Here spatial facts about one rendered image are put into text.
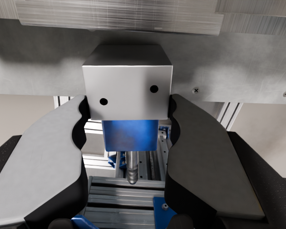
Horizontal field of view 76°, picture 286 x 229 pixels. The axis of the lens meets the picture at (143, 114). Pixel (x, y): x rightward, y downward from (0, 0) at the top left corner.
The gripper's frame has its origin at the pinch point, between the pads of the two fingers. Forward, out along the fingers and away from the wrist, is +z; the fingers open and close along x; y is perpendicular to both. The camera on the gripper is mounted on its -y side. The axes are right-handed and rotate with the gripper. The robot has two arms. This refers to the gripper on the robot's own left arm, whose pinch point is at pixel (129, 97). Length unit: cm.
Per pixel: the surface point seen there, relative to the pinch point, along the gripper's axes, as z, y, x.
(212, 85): 4.6, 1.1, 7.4
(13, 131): 85, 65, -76
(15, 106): 85, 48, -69
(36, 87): 4.6, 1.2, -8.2
